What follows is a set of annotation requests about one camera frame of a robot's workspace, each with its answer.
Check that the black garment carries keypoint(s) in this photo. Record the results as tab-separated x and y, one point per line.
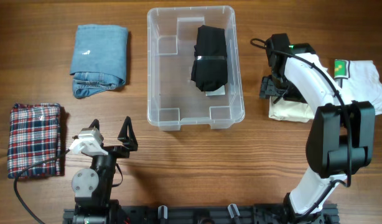
210	70

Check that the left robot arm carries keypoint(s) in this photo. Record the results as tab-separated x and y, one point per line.
92	186

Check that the folded blue denim jeans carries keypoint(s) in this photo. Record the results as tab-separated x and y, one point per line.
99	61

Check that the white printed t-shirt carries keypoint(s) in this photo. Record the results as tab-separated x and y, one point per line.
358	80

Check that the white label in bin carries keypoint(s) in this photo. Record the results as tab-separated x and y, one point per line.
219	92

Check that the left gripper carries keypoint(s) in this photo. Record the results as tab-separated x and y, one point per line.
129	142

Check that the clear plastic storage bin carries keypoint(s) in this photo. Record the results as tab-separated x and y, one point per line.
173	100

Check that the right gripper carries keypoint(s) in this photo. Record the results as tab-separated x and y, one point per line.
267	89

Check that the folded red plaid shirt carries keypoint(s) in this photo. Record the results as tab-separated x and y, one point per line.
34	136

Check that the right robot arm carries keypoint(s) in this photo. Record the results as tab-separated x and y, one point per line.
341	137

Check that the cream cloth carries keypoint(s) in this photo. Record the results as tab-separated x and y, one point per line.
289	111

